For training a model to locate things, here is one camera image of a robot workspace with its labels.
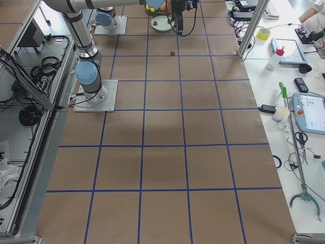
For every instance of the light green plate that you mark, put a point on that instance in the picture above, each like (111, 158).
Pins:
(163, 25)

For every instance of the woven wicker basket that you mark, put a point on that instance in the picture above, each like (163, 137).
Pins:
(157, 11)

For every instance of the yellow banana bunch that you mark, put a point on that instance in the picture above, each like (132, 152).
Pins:
(150, 9)

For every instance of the black laptop power brick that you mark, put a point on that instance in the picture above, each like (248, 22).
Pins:
(242, 16)

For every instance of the yellow tape roll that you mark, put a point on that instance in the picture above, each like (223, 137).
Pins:
(263, 34)

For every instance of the clear bottle red cap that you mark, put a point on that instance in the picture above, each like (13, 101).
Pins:
(275, 59)

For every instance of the blue teach pendant far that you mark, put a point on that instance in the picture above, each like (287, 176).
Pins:
(293, 54)

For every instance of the blue teach pendant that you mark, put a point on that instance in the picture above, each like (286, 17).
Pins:
(309, 112)
(293, 54)

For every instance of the black power adapter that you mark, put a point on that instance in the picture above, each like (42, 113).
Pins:
(267, 109)

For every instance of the black small bowl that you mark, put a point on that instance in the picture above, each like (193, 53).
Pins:
(304, 68)

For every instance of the white paper cup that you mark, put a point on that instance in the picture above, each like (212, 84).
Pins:
(280, 114)

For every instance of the black phone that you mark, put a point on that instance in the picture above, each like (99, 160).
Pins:
(301, 86)

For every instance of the blue teach pendant near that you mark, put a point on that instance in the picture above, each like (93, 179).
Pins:
(309, 112)

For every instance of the black scissors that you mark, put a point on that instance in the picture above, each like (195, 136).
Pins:
(302, 138)

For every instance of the long reach grabber tool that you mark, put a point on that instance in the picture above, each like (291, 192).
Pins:
(304, 195)

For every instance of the aluminium frame post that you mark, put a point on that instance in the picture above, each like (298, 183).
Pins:
(259, 10)

